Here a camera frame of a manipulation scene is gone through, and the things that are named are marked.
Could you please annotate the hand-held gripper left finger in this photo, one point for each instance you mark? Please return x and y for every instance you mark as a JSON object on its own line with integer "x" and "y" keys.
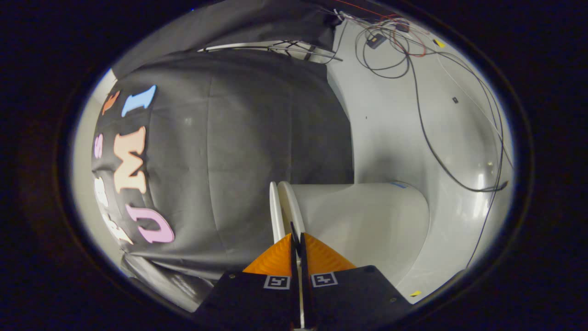
{"x": 257, "y": 299}

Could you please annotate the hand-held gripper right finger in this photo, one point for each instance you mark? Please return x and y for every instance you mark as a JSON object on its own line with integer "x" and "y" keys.
{"x": 349, "y": 294}

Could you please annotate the white toilet lid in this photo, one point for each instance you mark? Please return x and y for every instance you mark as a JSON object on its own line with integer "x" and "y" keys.
{"x": 274, "y": 207}

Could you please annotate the black backdrop cloth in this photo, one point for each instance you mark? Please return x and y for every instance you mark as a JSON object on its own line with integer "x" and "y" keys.
{"x": 239, "y": 151}

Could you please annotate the metal backdrop stand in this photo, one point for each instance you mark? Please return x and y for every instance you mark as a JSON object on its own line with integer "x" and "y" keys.
{"x": 275, "y": 46}

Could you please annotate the small black adapter box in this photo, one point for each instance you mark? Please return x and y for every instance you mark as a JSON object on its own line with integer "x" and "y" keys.
{"x": 375, "y": 40}
{"x": 402, "y": 26}

